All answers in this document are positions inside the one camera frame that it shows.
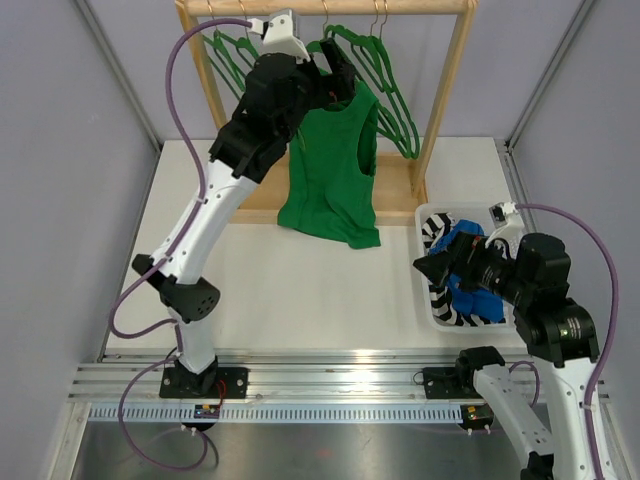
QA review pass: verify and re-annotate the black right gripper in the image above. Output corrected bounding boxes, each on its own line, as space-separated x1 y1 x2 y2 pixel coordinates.
414 229 533 305

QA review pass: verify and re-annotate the zebra striped tank top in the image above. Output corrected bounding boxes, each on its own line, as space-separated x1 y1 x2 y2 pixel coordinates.
419 212 464 327

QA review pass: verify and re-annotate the blue tank top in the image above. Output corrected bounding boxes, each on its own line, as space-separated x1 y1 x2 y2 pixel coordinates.
425 215 506 327

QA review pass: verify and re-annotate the green hanger with metal hook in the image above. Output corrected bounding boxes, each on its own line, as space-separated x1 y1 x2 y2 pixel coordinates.
205 27 244 100

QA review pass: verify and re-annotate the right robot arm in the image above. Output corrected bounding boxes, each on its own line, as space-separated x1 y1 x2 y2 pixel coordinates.
413 232 616 479

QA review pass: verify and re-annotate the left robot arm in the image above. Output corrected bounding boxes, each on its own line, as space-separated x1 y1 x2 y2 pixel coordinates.
132 39 355 399

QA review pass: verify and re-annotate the empty green hanger front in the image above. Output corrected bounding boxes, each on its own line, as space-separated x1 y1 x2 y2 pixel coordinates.
322 1 421 160

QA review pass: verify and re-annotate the green tank top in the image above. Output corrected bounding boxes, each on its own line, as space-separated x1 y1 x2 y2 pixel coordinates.
277 80 381 250

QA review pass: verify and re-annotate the white plastic basket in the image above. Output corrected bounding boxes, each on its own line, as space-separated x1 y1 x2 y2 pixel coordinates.
415 202 515 335

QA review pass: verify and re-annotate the wooden clothes rack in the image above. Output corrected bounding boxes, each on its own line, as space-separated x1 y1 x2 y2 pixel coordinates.
174 1 478 226

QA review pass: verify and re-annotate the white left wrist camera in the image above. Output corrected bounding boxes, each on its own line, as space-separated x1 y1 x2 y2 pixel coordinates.
249 8 311 63

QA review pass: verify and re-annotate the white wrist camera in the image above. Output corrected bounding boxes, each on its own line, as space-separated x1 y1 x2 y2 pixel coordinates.
484 202 525 253
249 8 311 63

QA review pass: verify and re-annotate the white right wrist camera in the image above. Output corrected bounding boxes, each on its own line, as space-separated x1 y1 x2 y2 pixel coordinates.
484 202 525 253

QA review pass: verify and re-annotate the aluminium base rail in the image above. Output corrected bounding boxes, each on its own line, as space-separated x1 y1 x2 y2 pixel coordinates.
67 347 609 404

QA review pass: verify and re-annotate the white slotted cable duct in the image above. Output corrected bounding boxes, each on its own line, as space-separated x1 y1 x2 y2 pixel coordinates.
89 403 462 424

